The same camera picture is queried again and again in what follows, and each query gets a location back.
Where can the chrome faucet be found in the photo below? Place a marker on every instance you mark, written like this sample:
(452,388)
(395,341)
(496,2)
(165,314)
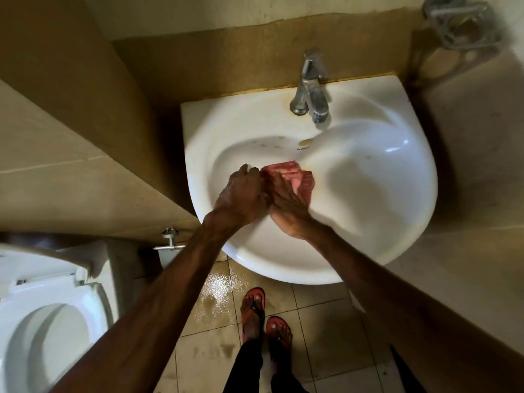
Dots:
(311,94)

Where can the person's left hand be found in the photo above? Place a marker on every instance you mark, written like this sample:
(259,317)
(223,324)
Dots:
(239,200)

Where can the white wash basin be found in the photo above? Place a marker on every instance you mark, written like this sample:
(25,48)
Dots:
(368,180)

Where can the chrome toilet paper holder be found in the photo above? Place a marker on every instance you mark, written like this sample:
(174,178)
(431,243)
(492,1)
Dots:
(170,245)

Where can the red checkered cloth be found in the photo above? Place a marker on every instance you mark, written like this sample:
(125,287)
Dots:
(299,177)

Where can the person's red sandal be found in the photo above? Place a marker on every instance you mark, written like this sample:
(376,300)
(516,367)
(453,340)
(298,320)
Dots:
(279,337)
(251,315)

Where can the person's right hand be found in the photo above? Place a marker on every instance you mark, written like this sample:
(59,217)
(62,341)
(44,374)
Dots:
(290,212)

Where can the person's right black trouser leg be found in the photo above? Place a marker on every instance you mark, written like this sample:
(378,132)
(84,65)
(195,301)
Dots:
(286,380)

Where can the person's left forearm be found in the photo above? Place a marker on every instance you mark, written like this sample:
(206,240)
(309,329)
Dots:
(143,319)

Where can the person's left red sandal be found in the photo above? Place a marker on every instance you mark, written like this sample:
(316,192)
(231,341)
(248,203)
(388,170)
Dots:
(251,315)

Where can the chrome wall soap holder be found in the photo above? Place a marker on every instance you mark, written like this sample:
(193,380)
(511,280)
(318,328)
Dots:
(462,24)

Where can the person's right forearm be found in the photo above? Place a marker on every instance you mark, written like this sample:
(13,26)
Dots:
(430,315)

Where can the person's right red sandal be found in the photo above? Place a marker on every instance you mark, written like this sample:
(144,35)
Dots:
(279,337)

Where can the white toilet bowl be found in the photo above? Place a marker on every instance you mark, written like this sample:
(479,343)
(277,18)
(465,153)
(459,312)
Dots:
(49,335)

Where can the person's black trouser leg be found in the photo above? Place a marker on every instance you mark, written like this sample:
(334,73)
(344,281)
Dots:
(286,380)
(243,370)

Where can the person's left black trouser leg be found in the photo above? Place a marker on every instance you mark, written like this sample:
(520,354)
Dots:
(243,370)

